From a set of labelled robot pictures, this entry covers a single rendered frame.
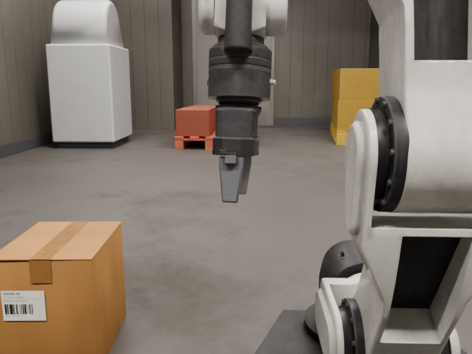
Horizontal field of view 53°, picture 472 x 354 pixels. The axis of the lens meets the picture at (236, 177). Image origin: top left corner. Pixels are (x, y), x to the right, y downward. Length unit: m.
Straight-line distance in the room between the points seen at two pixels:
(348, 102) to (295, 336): 4.54
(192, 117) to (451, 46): 4.44
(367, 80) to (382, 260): 4.91
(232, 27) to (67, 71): 4.71
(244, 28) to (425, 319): 0.48
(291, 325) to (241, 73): 0.64
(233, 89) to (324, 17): 7.46
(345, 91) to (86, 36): 2.84
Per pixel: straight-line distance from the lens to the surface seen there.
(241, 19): 0.62
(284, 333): 1.06
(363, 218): 0.57
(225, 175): 0.61
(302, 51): 7.97
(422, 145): 0.55
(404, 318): 0.75
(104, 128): 5.19
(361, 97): 5.47
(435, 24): 0.65
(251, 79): 0.63
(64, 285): 1.18
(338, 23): 8.09
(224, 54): 0.64
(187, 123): 5.00
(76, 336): 1.23
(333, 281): 0.90
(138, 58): 7.21
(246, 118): 0.62
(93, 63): 5.19
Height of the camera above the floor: 0.70
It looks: 11 degrees down
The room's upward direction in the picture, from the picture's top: straight up
